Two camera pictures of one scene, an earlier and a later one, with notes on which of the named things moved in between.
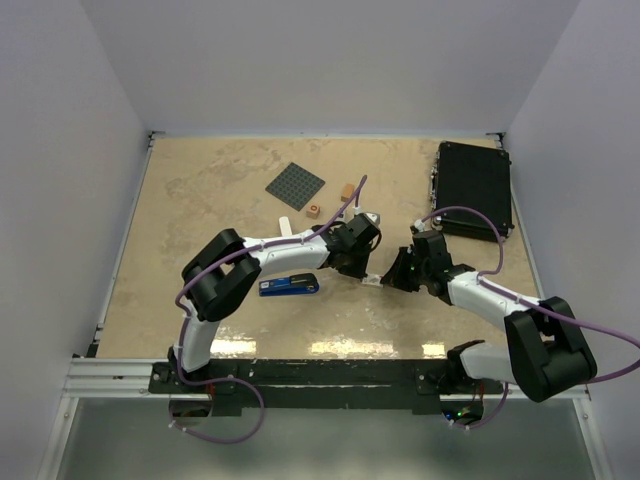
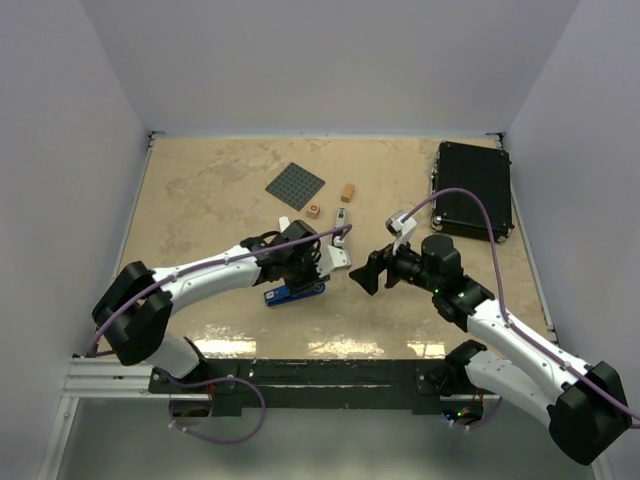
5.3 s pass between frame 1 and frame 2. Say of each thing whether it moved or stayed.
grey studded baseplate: stayed
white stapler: stayed
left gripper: moved
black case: stayed
